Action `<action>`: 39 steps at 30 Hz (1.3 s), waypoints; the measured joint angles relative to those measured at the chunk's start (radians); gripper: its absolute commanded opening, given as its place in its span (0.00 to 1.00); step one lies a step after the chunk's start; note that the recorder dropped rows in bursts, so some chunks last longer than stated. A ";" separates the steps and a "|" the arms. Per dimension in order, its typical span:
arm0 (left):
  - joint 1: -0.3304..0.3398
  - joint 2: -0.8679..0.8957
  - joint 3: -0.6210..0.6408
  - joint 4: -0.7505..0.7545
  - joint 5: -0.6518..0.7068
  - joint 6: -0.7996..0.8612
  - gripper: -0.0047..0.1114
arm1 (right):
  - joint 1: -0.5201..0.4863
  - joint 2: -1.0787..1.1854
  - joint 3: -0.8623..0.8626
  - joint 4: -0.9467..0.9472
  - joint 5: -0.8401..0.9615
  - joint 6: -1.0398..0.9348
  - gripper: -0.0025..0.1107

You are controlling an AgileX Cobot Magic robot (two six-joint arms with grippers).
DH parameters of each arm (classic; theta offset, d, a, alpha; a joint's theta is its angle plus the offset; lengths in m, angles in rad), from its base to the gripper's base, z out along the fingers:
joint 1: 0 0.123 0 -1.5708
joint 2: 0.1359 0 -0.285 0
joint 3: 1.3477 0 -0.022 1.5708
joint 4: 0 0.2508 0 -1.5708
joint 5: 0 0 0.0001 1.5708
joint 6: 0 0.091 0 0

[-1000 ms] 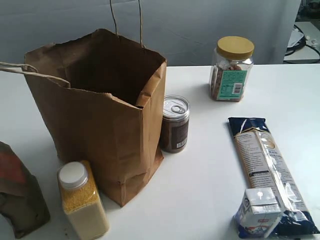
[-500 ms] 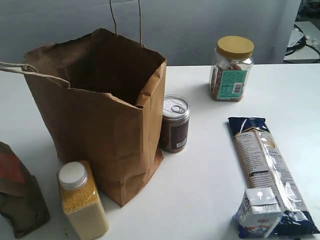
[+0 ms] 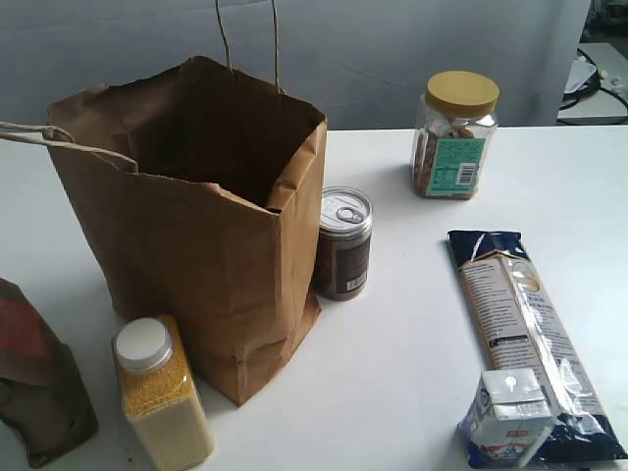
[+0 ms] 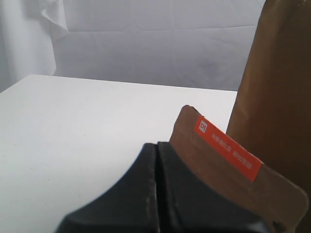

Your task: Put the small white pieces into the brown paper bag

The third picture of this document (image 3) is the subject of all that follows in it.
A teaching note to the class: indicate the yellow-lid nut jar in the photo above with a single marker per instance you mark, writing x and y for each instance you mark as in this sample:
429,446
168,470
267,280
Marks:
451,145

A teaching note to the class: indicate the dark blue noodle package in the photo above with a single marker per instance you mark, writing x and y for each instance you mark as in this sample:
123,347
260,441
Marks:
521,329

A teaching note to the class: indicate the brown red paper pouch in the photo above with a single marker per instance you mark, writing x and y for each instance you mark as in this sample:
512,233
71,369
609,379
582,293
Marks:
43,398

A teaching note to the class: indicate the white background table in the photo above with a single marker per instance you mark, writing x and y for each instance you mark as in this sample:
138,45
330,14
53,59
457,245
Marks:
601,108

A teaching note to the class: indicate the yellow grain plastic bottle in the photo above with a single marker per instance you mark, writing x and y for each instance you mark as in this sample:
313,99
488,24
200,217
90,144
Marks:
159,397

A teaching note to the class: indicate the large brown paper bag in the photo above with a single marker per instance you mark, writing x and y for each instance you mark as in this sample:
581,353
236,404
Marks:
199,193

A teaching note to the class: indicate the dark pull-tab can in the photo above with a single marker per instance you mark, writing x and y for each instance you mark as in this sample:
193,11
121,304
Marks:
343,250

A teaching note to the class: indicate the small white milk carton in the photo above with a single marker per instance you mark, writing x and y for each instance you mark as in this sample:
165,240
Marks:
507,421

